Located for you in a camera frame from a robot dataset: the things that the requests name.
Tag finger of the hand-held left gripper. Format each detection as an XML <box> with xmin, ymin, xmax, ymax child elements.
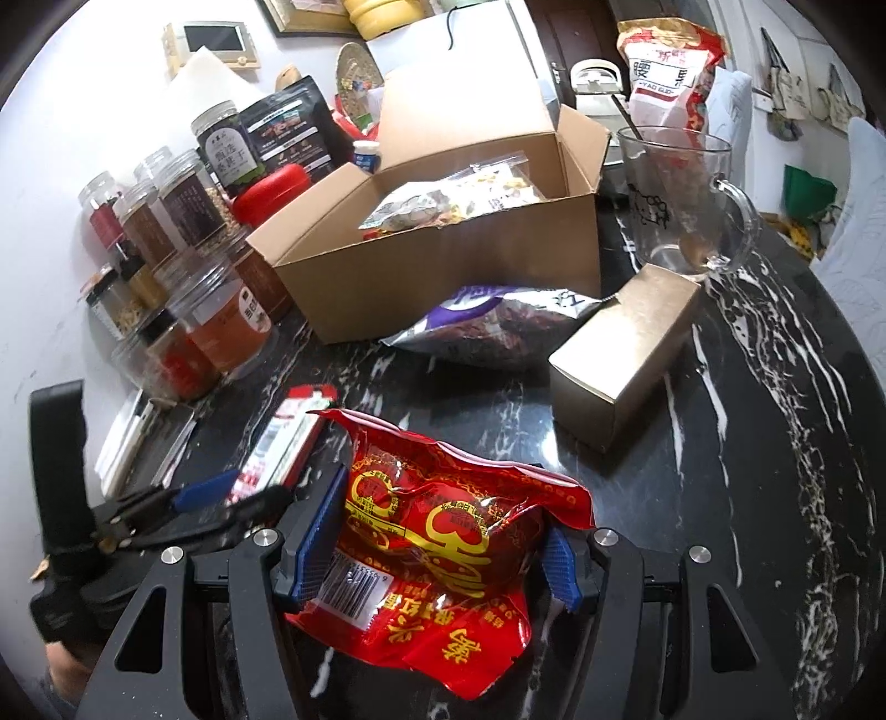
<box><xmin>90</xmin><ymin>468</ymin><xmax>242</xmax><ymax>528</ymax></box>
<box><xmin>102</xmin><ymin>485</ymin><xmax>295</xmax><ymax>553</ymax></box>

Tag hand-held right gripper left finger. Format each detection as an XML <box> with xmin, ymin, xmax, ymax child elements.
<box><xmin>73</xmin><ymin>464</ymin><xmax>348</xmax><ymax>720</ymax></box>

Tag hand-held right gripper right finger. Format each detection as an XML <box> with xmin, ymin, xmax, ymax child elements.
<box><xmin>526</xmin><ymin>526</ymin><xmax>797</xmax><ymax>720</ymax></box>

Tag red snack bag yellow print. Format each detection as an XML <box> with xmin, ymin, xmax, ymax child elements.
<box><xmin>284</xmin><ymin>408</ymin><xmax>596</xmax><ymax>702</ymax></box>

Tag brown cardboard box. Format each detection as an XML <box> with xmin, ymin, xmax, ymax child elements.
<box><xmin>245</xmin><ymin>68</ymin><xmax>611</xmax><ymax>346</ymax></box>

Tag clear plastic bag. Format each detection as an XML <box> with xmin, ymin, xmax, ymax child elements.
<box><xmin>358</xmin><ymin>183</ymin><xmax>487</xmax><ymax>238</ymax></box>

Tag clear bag yellow snacks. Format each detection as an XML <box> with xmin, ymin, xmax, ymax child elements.
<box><xmin>449</xmin><ymin>152</ymin><xmax>532</xmax><ymax>210</ymax></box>

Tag person's left forearm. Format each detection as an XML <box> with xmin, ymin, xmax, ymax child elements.
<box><xmin>42</xmin><ymin>640</ymin><xmax>96</xmax><ymax>702</ymax></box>

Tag white napkins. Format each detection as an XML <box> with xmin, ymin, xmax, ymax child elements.
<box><xmin>95</xmin><ymin>391</ymin><xmax>148</xmax><ymax>487</ymax></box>

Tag long red white packet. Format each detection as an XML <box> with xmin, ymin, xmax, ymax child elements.
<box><xmin>231</xmin><ymin>386</ymin><xmax>342</xmax><ymax>504</ymax></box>

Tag spice jar black lid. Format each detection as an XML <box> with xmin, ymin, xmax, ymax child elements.
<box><xmin>138</xmin><ymin>308</ymin><xmax>221</xmax><ymax>404</ymax></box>

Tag jar black label nut slices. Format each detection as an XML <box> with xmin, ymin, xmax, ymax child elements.
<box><xmin>84</xmin><ymin>266</ymin><xmax>144</xmax><ymax>342</ymax></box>

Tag clear jar orange label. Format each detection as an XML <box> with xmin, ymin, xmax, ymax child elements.
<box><xmin>166</xmin><ymin>263</ymin><xmax>279</xmax><ymax>380</ymax></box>

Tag jar yellow contents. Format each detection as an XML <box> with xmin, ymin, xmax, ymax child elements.
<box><xmin>121</xmin><ymin>256</ymin><xmax>168</xmax><ymax>310</ymax></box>

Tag jar dark orange label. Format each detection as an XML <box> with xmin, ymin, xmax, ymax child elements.
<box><xmin>227</xmin><ymin>235</ymin><xmax>293</xmax><ymax>325</ymax></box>

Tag gold cardboard box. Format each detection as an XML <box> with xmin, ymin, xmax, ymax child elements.
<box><xmin>548</xmin><ymin>266</ymin><xmax>705</xmax><ymax>452</ymax></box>

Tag clear jar brown label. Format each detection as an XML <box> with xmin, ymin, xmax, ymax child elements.
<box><xmin>117</xmin><ymin>183</ymin><xmax>182</xmax><ymax>269</ymax></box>

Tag clear jar red label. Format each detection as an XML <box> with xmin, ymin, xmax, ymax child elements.
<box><xmin>78</xmin><ymin>172</ymin><xmax>136</xmax><ymax>251</ymax></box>

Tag silver purple snack bag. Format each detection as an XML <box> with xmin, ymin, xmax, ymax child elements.
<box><xmin>380</xmin><ymin>284</ymin><xmax>619</xmax><ymax>373</ymax></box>

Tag clear jar dark label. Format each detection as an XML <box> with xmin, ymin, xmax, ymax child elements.
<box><xmin>156</xmin><ymin>148</ymin><xmax>235</xmax><ymax>248</ymax></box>

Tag clear plastic jar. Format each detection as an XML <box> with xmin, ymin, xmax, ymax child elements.
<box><xmin>135</xmin><ymin>147</ymin><xmax>174</xmax><ymax>187</ymax></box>

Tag red plastic container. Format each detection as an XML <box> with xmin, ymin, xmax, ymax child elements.
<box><xmin>231</xmin><ymin>164</ymin><xmax>310</xmax><ymax>227</ymax></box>

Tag jar green black label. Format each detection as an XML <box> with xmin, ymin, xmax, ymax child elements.
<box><xmin>192</xmin><ymin>100</ymin><xmax>267</xmax><ymax>199</ymax></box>

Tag black coffee bag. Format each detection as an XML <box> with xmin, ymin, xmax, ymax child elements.
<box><xmin>241</xmin><ymin>78</ymin><xmax>342</xmax><ymax>184</ymax></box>

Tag clear glass mug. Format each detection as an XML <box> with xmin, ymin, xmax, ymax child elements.
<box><xmin>616</xmin><ymin>126</ymin><xmax>764</xmax><ymax>282</ymax></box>

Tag pile of colourful packets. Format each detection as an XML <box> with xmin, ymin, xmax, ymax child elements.
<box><xmin>332</xmin><ymin>89</ymin><xmax>387</xmax><ymax>151</ymax></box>

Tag green bag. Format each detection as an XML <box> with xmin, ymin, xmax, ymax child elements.
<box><xmin>784</xmin><ymin>164</ymin><xmax>840</xmax><ymax>224</ymax></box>

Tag white kettle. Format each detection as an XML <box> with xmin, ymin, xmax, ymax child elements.
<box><xmin>569</xmin><ymin>59</ymin><xmax>629</xmax><ymax>120</ymax></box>

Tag yellow container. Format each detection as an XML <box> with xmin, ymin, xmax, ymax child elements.
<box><xmin>344</xmin><ymin>0</ymin><xmax>428</xmax><ymax>40</ymax></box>

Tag large red white snack bag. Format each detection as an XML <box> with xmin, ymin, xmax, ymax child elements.
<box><xmin>616</xmin><ymin>19</ymin><xmax>729</xmax><ymax>134</ymax></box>

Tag white appliance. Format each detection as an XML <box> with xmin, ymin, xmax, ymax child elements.
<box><xmin>367</xmin><ymin>0</ymin><xmax>556</xmax><ymax>85</ymax></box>

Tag hanging tote bags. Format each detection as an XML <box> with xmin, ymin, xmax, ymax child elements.
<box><xmin>758</xmin><ymin>28</ymin><xmax>868</xmax><ymax>141</ymax></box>

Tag small wooden frame chalkboard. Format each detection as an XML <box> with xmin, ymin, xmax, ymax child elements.
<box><xmin>164</xmin><ymin>23</ymin><xmax>264</xmax><ymax>71</ymax></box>

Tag dark picture frame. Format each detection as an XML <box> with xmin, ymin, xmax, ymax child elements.
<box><xmin>259</xmin><ymin>0</ymin><xmax>356</xmax><ymax>38</ymax></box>

